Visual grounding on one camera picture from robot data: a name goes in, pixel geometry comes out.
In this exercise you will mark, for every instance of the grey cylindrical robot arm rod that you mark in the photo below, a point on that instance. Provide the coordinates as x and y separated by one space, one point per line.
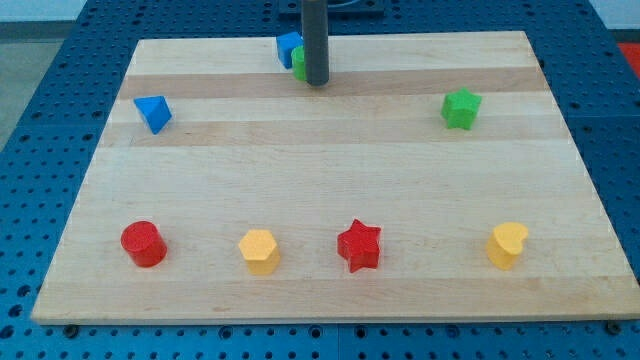
314 25

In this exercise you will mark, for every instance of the yellow heart block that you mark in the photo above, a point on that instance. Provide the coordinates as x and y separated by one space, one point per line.
506 244

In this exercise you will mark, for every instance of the red star block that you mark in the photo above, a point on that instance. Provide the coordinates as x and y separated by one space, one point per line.
359 246

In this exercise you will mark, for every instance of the yellow hexagon block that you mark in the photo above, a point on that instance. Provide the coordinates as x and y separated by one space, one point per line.
260 251

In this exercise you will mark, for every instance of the wooden board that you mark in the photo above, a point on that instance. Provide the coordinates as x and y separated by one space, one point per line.
250 147

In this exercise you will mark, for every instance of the green cylinder block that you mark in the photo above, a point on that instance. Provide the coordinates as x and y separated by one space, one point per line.
298 63

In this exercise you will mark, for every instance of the blue cube block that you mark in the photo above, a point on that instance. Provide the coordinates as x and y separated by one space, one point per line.
285 44

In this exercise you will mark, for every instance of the green star block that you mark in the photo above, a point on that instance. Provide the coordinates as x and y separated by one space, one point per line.
460 108

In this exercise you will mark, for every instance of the blue triangular block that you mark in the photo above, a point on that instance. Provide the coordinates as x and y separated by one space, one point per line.
155 111

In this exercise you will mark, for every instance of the red cylinder block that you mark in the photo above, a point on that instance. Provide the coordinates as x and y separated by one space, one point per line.
144 244

